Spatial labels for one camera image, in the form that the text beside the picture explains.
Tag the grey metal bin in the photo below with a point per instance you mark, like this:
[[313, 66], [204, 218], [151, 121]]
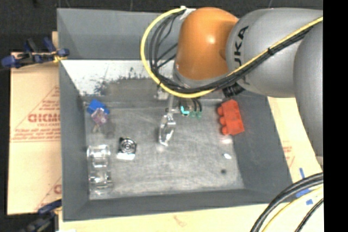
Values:
[[187, 160]]

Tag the red toy building block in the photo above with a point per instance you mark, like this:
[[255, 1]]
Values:
[[230, 120]]

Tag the black and silver round gadget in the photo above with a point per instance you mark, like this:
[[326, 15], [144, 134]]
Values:
[[126, 146]]

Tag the blue toy block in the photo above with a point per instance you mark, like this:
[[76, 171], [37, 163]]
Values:
[[95, 106]]

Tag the clear glass thing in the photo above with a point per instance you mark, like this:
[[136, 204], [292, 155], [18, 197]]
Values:
[[99, 163]]

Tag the small purple toy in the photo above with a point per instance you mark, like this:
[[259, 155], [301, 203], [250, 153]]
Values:
[[99, 116]]

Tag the brown cardboard board, red print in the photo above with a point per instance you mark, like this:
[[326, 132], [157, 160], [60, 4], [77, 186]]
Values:
[[32, 149]]

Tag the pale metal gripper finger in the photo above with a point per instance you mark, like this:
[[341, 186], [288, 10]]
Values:
[[171, 127], [162, 133]]

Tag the black cylinder on white bracket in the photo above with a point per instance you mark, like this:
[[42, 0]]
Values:
[[232, 90]]

